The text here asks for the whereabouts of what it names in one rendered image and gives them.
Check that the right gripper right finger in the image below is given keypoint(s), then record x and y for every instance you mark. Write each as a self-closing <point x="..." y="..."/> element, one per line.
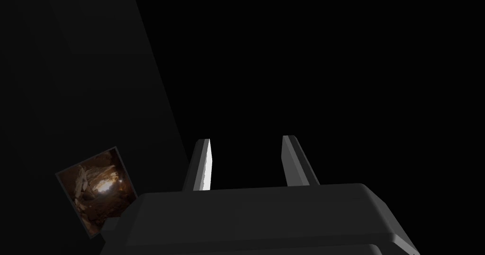
<point x="297" y="164"/>

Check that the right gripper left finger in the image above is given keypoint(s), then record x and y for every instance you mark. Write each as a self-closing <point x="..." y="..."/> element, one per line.
<point x="201" y="167"/>

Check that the brown cave wall picture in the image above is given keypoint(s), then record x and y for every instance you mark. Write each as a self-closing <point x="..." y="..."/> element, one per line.
<point x="99" y="189"/>

